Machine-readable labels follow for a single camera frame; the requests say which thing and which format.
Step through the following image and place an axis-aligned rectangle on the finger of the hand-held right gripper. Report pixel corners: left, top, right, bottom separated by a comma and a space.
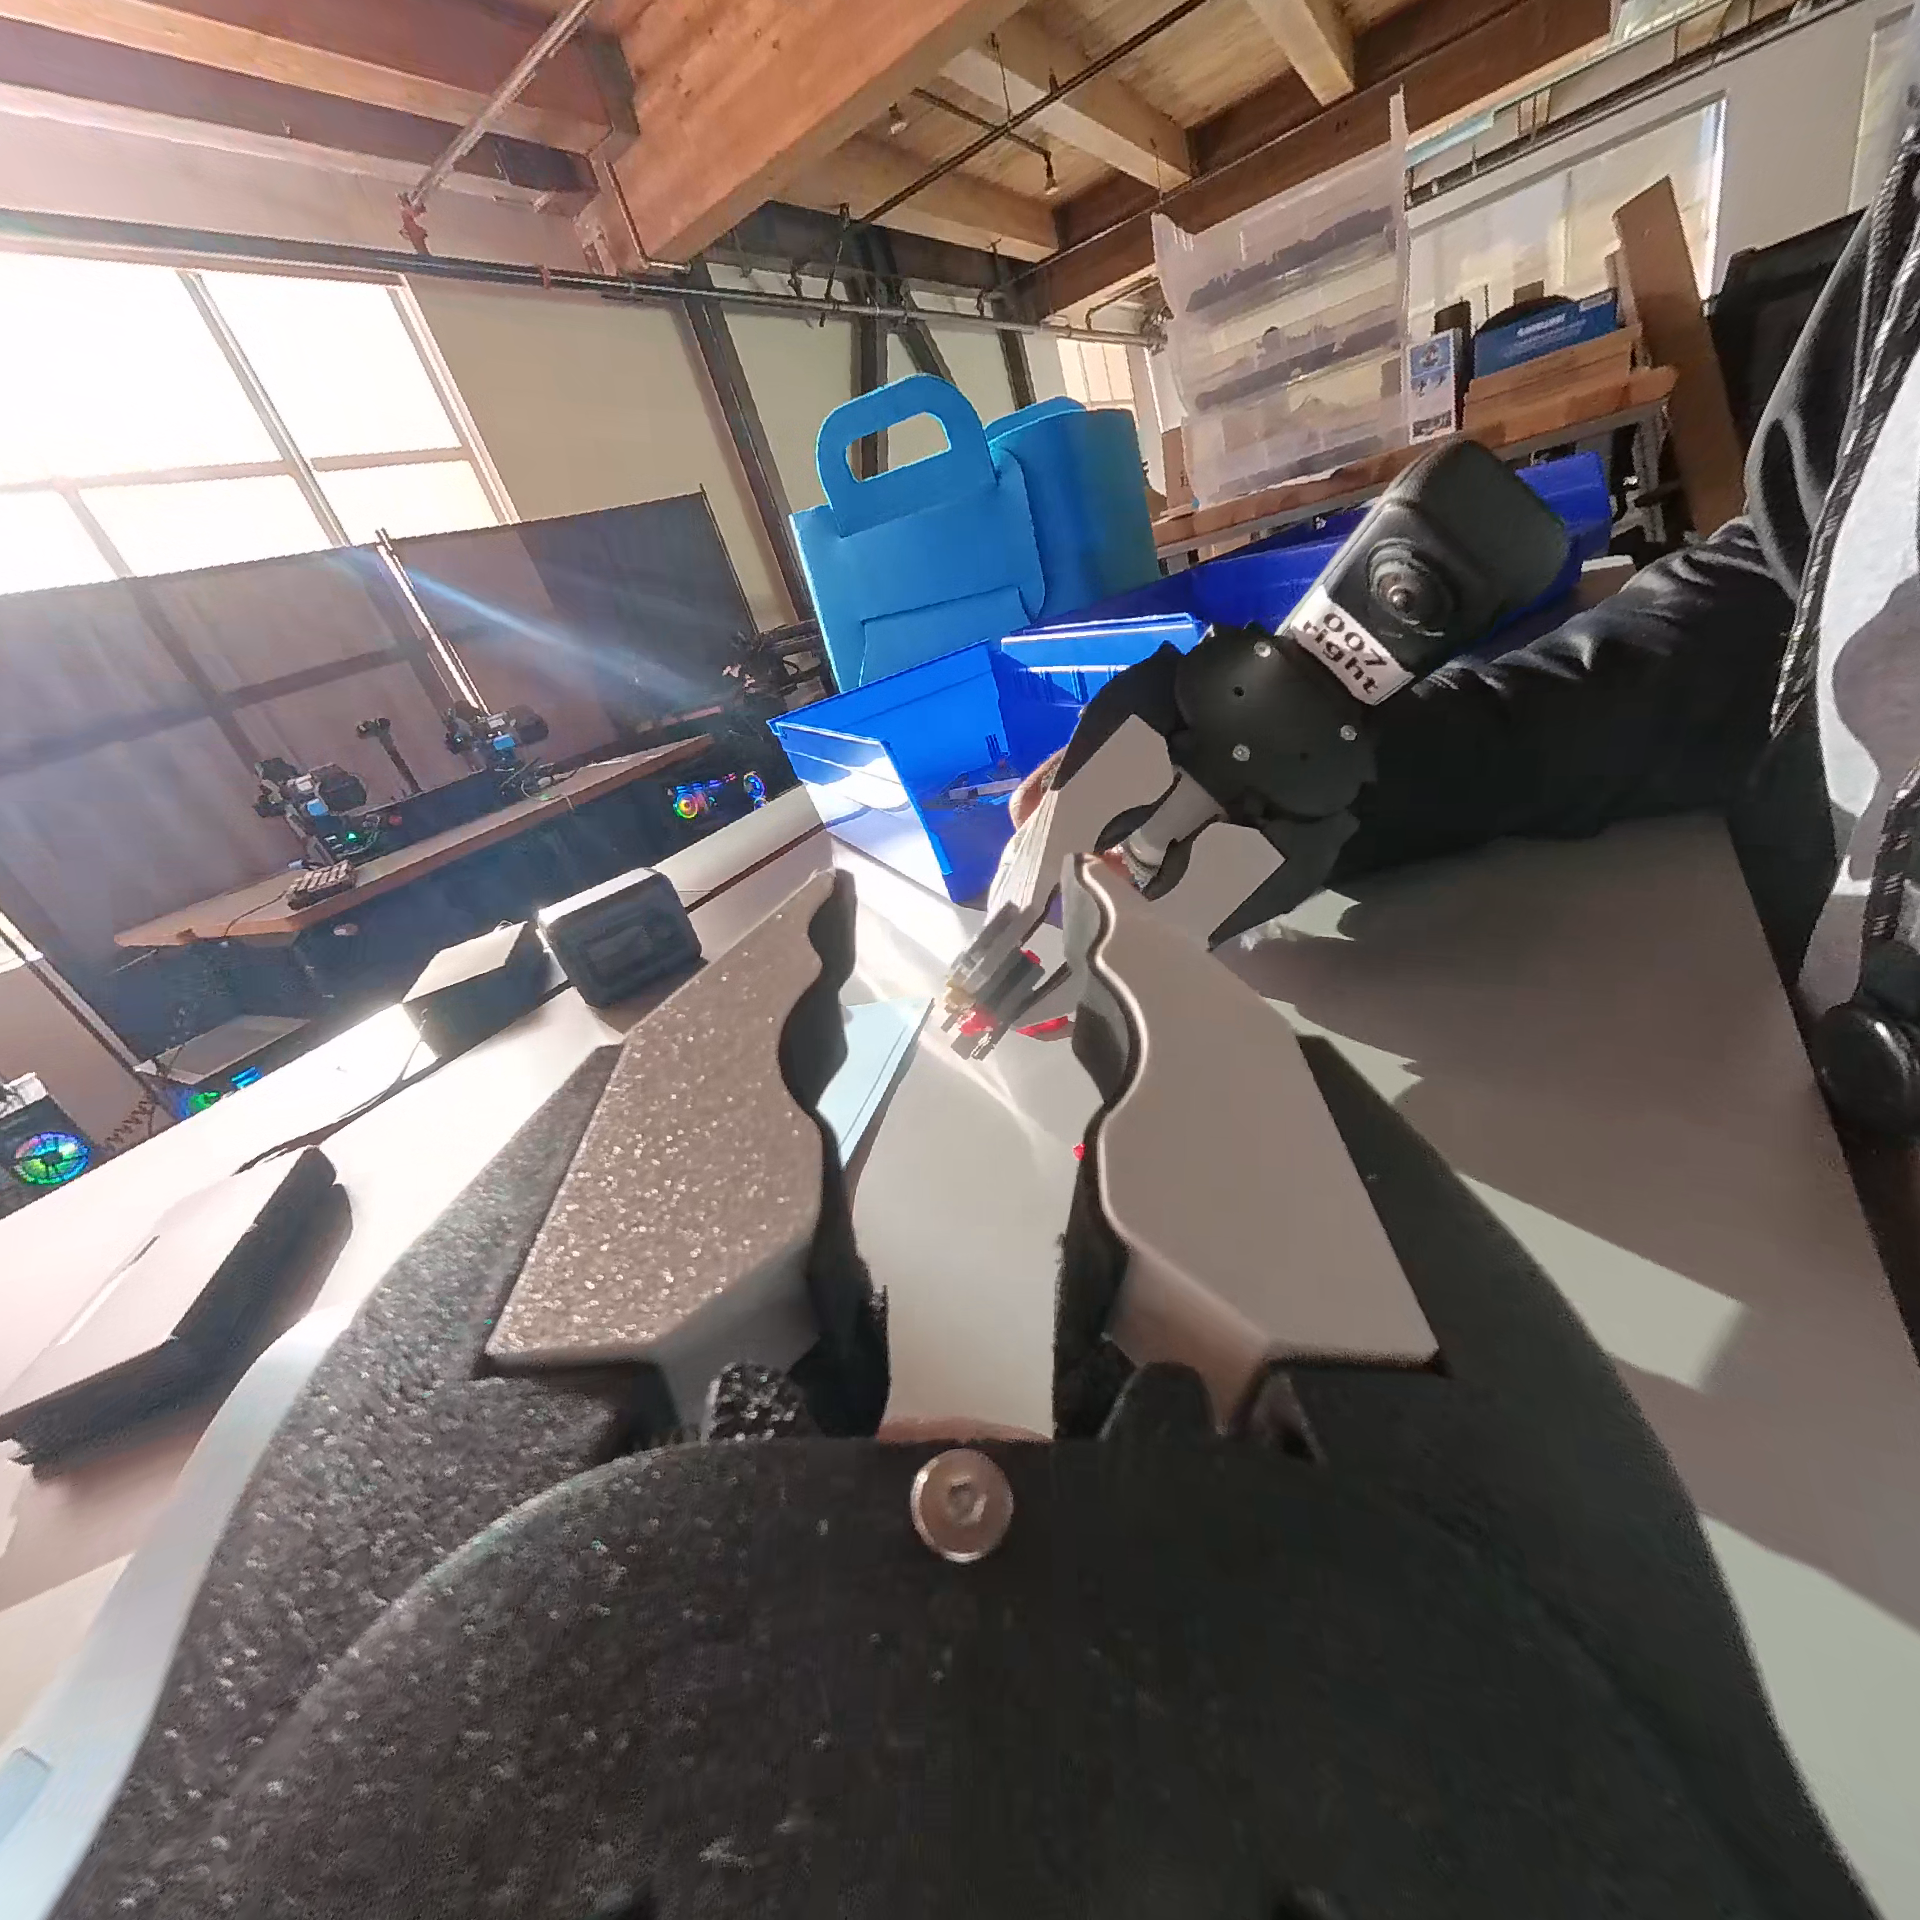
1117, 777, 1298, 952
987, 733, 1188, 921

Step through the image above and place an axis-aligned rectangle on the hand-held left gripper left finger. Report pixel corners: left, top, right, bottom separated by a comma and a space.
485, 865, 904, 1442

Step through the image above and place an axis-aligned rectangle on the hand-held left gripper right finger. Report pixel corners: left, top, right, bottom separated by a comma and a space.
1047, 853, 1448, 1442

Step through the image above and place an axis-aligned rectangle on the toy brick model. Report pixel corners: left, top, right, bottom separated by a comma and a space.
933, 851, 1083, 1068

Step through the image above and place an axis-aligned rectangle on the person's right forearm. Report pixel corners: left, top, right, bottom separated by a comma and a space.
1322, 513, 1809, 887

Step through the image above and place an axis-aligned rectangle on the grey desk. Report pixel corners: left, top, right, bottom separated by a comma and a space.
0, 559, 1896, 1920

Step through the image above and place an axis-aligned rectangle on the blue plastic bin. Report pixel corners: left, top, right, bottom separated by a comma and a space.
767, 617, 1206, 910
1154, 449, 1595, 636

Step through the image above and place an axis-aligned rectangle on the black power adapter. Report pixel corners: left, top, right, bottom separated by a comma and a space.
538, 865, 705, 1014
403, 921, 555, 1057

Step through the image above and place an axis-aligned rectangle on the wooden background table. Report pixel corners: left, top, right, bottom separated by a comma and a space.
122, 733, 720, 960

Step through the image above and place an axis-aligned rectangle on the clear plastic drawer unit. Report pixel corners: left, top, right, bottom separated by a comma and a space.
1154, 88, 1415, 513

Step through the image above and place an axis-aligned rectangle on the blue cardboard box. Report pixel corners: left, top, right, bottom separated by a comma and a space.
1472, 295, 1623, 383

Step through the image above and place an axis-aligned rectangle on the flat black device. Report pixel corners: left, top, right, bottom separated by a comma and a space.
0, 1145, 349, 1466

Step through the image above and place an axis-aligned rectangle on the wooden board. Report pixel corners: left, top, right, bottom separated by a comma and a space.
1611, 179, 1747, 537

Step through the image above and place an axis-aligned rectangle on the person's torso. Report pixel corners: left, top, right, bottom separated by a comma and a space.
1709, 0, 1920, 1161

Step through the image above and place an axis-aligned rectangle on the dark partition screen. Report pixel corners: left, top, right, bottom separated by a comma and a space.
0, 488, 759, 960

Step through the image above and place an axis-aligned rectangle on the large window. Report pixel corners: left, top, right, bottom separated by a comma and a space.
0, 244, 505, 592

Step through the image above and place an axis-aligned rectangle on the black cable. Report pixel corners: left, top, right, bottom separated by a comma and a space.
241, 1032, 434, 1173

